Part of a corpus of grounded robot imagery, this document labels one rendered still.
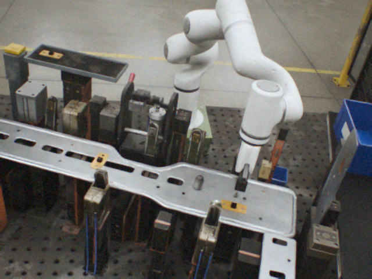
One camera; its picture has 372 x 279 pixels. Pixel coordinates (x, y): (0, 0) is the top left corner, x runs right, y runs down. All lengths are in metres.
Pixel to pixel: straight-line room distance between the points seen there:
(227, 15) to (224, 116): 1.11
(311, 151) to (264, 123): 1.15
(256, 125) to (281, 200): 0.40
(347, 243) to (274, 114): 0.47
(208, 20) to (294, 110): 0.46
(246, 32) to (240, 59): 0.09
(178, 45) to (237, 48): 0.58
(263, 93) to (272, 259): 0.48
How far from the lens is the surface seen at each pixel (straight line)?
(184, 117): 1.51
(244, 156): 1.18
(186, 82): 1.88
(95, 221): 1.33
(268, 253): 1.29
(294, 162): 2.14
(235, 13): 1.28
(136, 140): 1.62
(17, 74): 1.83
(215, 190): 1.41
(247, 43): 1.21
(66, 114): 1.56
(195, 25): 1.44
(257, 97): 1.09
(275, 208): 1.42
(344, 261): 1.32
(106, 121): 1.56
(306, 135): 2.37
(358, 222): 1.45
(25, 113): 1.65
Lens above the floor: 1.95
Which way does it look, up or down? 37 degrees down
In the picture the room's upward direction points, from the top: 10 degrees clockwise
